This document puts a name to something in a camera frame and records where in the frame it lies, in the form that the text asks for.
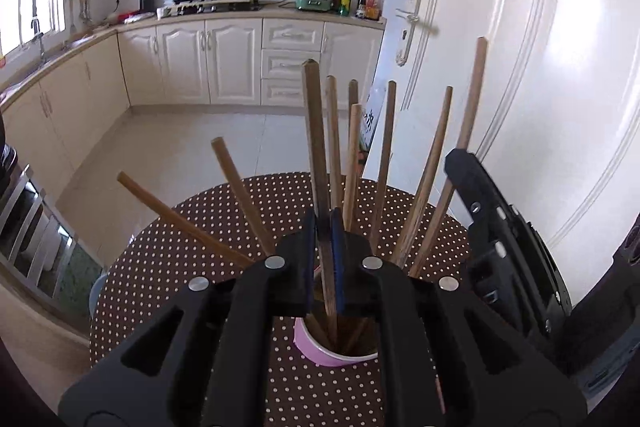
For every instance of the small white cup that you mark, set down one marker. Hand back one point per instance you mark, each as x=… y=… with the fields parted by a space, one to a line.
x=163 y=12

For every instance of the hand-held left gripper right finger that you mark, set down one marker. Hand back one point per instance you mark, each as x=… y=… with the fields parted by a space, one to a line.
x=339 y=257

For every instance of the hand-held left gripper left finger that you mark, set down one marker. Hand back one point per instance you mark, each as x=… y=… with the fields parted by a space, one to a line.
x=310 y=267

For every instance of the cream cabinet drawer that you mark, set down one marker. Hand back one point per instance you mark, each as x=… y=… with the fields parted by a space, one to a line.
x=290 y=65
x=292 y=34
x=282 y=93

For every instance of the white panelled door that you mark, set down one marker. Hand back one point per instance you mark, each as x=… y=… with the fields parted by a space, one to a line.
x=550 y=82

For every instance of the light blue container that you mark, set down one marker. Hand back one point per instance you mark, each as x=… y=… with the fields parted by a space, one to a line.
x=97 y=294

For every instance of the black kettle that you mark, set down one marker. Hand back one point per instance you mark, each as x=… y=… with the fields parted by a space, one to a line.
x=147 y=2

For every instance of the beige kitchen countertop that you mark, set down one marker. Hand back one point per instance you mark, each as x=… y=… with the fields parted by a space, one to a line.
x=280 y=13

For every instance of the bunch of wooden chopsticks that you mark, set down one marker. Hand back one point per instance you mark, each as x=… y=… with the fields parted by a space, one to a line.
x=383 y=157

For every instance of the pink cup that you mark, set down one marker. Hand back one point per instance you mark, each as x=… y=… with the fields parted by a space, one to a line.
x=310 y=347

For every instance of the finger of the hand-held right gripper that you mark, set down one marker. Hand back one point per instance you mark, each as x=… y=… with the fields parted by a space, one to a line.
x=480 y=192

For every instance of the dark square wooden chopstick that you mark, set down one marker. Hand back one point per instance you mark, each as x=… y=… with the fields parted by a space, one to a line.
x=315 y=147

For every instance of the gas stove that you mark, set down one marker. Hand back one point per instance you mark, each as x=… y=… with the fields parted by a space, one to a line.
x=215 y=5

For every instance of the dark sauce bottle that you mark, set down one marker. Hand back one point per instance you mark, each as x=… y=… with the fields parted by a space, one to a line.
x=361 y=3

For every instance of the cream base cabinets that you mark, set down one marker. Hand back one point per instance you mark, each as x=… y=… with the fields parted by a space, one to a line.
x=175 y=62

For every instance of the metal storage rack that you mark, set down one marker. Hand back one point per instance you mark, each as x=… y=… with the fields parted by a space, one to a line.
x=30 y=227

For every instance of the metal sink faucet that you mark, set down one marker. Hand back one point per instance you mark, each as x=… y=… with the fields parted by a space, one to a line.
x=39 y=39

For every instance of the white calligraphy sheet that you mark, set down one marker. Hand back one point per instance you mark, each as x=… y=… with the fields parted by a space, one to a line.
x=371 y=122

